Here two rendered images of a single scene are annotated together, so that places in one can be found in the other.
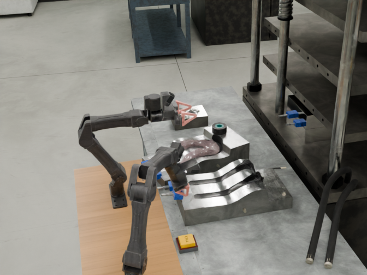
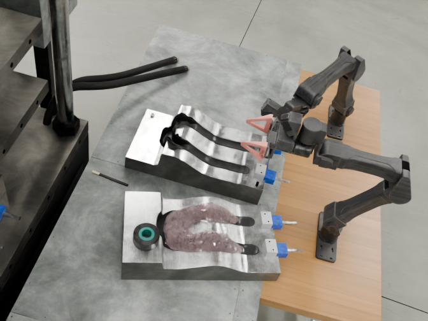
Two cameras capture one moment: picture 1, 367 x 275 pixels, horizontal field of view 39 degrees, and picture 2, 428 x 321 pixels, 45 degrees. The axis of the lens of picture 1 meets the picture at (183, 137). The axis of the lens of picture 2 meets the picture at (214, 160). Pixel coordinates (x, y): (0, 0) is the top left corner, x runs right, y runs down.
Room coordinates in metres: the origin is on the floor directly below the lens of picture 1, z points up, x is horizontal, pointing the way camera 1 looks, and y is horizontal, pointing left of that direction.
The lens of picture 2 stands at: (3.19, 0.12, 2.30)
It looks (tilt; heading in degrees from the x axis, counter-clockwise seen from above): 49 degrees down; 193
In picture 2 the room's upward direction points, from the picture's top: 15 degrees clockwise
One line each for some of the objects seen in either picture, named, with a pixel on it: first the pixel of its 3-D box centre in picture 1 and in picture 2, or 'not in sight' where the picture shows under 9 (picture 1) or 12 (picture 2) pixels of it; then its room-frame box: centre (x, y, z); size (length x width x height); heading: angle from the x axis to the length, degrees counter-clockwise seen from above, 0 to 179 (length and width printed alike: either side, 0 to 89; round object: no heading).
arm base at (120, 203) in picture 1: (117, 189); (330, 230); (2.02, 0.33, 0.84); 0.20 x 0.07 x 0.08; 12
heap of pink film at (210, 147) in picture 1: (195, 148); (204, 227); (2.26, -0.06, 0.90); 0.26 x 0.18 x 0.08; 118
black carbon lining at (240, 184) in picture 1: (227, 179); (207, 142); (1.94, -0.19, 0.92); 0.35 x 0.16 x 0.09; 101
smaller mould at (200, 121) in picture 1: (188, 117); not in sight; (2.72, -0.04, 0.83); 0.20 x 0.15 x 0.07; 101
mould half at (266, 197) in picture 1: (231, 188); (202, 148); (1.94, -0.21, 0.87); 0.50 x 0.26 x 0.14; 101
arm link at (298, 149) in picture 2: (155, 114); (302, 145); (2.06, 0.12, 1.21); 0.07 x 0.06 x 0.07; 102
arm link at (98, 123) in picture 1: (111, 127); (364, 170); (2.02, 0.32, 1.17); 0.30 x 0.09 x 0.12; 102
